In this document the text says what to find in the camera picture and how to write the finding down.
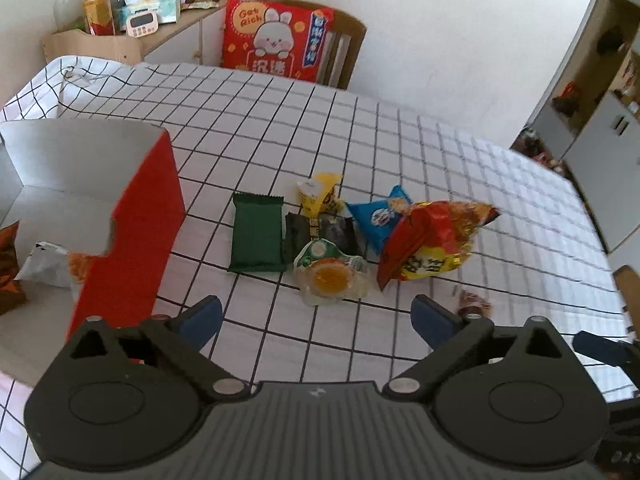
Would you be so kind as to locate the red and white cardboard box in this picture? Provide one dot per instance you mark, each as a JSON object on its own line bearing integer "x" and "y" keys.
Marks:
{"x": 107, "y": 188}

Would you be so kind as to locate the blue snack packet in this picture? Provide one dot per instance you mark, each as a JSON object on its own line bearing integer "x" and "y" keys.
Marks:
{"x": 377, "y": 220}

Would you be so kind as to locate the dark green snack packet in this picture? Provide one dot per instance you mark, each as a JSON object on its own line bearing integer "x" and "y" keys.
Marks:
{"x": 257, "y": 234}

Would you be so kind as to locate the red rabbit cushion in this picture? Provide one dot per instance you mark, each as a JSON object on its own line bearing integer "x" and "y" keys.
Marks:
{"x": 273, "y": 38}

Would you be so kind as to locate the red gold snack bag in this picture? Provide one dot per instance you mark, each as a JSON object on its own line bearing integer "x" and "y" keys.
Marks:
{"x": 432, "y": 238}

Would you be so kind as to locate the orange brown snack bag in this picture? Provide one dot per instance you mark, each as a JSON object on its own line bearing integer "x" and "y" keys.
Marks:
{"x": 11, "y": 292}

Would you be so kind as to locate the yellow snack packet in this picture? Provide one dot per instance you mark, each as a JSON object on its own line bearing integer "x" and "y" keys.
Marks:
{"x": 318, "y": 195}

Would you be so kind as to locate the tissue pack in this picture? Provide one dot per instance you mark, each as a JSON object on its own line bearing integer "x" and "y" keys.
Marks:
{"x": 167, "y": 11}

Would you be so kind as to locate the pink digital timer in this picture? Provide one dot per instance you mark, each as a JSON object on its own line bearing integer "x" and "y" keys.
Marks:
{"x": 142, "y": 24}

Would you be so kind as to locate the small brown candy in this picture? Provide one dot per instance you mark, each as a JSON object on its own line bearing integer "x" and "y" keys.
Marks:
{"x": 472, "y": 306}

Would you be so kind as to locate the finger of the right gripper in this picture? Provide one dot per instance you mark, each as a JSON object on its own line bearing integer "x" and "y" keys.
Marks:
{"x": 611, "y": 353}

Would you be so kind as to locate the orange drink bottle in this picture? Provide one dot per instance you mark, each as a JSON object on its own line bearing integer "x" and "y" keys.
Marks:
{"x": 99, "y": 17}

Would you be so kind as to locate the brown wooden chair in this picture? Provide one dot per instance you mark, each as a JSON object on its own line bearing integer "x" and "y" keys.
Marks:
{"x": 341, "y": 47}

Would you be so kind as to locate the white snack packet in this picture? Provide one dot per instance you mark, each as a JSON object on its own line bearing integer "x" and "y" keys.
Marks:
{"x": 56, "y": 266}

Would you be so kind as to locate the light wooden side cabinet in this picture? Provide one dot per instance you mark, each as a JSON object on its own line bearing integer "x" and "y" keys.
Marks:
{"x": 195, "y": 38}

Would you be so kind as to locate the white shelf cabinet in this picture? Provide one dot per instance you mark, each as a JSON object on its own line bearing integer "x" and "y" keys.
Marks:
{"x": 587, "y": 123}

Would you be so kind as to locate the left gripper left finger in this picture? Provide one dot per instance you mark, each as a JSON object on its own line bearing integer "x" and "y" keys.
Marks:
{"x": 179, "y": 342}

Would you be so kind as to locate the black snack packet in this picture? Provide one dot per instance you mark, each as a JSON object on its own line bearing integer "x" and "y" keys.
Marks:
{"x": 300, "y": 230}

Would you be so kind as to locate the white black grid tablecloth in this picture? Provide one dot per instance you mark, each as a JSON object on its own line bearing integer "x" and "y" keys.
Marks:
{"x": 238, "y": 132}

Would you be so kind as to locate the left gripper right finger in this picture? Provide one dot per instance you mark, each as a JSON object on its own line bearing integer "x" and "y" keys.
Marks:
{"x": 458, "y": 343}

